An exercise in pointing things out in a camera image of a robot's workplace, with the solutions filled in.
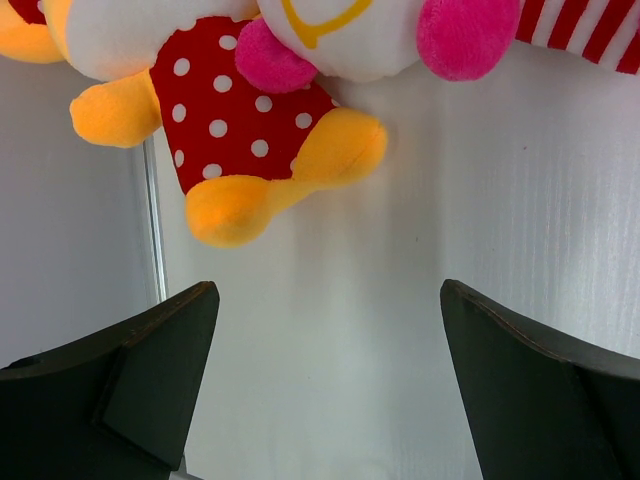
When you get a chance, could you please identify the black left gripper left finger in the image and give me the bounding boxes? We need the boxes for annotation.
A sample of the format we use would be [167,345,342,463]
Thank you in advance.
[1,281,220,479]

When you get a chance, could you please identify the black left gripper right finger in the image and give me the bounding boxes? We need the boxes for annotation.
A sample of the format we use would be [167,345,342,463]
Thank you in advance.
[440,280,639,479]

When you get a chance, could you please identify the orange plush polka dress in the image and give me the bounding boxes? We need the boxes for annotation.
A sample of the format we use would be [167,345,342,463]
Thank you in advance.
[1,1,387,247]

